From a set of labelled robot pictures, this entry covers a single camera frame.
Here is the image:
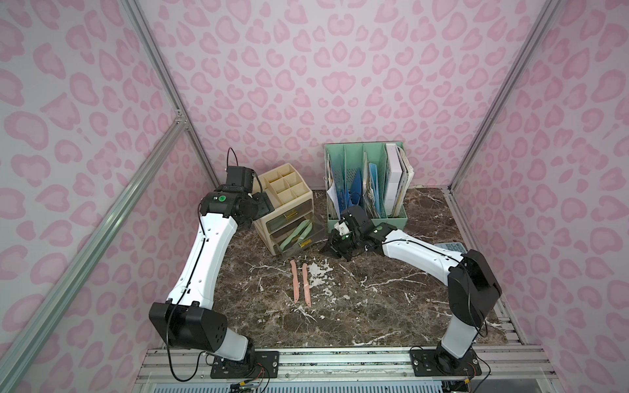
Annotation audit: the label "grey blue calculator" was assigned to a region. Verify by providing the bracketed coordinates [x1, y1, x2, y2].
[436, 242, 467, 254]

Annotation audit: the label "green knife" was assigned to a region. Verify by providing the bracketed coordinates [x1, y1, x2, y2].
[294, 220, 313, 243]
[280, 219, 310, 251]

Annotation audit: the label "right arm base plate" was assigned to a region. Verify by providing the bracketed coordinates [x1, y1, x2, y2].
[409, 347, 483, 379]

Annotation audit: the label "white book in rack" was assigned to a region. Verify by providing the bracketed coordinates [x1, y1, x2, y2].
[383, 143, 404, 216]

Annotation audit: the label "pink knife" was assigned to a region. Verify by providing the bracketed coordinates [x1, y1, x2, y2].
[301, 263, 312, 307]
[290, 260, 300, 304]

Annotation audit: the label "drawer with gold handle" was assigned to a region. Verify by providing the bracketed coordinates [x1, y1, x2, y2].
[273, 217, 327, 258]

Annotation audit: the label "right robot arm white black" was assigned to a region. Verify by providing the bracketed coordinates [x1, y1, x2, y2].
[320, 206, 502, 375]

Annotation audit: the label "green file organizer rack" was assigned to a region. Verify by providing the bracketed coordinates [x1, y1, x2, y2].
[324, 142, 413, 231]

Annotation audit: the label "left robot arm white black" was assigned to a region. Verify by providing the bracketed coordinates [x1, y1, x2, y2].
[149, 165, 274, 363]

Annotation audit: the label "beige desktop drawer organizer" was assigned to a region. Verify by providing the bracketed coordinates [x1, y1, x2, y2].
[253, 164, 322, 255]

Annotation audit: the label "aluminium front rail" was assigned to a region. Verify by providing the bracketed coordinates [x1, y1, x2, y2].
[133, 345, 561, 392]

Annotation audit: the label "blue folder in rack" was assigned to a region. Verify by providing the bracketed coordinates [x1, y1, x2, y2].
[368, 162, 381, 218]

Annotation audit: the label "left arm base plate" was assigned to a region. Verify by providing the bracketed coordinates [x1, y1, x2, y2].
[210, 350, 280, 379]

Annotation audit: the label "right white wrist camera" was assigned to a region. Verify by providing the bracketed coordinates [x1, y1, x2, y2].
[334, 220, 351, 237]

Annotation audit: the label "papers in rack left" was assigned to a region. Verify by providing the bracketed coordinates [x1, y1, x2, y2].
[325, 153, 340, 219]

